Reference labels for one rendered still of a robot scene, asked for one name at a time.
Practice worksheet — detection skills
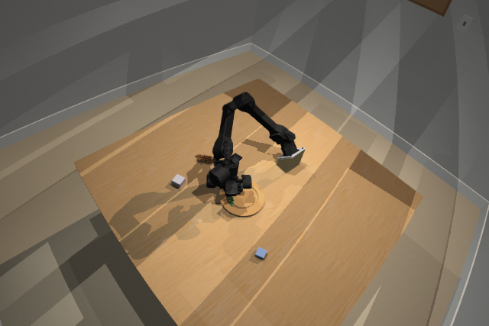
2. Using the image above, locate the light blue block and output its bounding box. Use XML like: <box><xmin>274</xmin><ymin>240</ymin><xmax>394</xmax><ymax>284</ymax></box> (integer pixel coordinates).
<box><xmin>255</xmin><ymin>247</ymin><xmax>267</xmax><ymax>260</ymax></box>

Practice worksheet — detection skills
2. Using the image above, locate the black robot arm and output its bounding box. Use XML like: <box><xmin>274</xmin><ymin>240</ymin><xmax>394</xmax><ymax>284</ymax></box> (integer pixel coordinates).
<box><xmin>208</xmin><ymin>92</ymin><xmax>299</xmax><ymax>197</ymax></box>

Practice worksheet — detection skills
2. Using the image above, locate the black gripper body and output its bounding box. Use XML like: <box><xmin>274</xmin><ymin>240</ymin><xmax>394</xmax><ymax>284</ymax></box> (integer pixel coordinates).
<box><xmin>206</xmin><ymin>173</ymin><xmax>252</xmax><ymax>189</ymax></box>

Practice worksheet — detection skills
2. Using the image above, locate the white cube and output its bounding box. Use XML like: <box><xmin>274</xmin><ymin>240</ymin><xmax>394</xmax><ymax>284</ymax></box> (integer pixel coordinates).
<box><xmin>172</xmin><ymin>174</ymin><xmax>185</xmax><ymax>188</ymax></box>

